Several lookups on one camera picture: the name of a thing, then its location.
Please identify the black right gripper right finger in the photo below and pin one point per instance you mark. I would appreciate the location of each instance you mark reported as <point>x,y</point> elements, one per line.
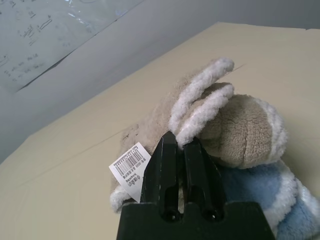
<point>200,172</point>

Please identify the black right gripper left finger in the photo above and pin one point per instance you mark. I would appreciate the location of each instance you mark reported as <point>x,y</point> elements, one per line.
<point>162,170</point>

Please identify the beige towel with white trim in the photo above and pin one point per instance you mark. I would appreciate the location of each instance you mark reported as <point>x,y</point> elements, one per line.
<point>237,125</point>

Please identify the folded blue towel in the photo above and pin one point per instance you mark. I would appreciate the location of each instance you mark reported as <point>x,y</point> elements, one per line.
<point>275,190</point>

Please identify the whiteboard sheet with writing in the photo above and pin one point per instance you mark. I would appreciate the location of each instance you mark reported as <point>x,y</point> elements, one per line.
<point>37,32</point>

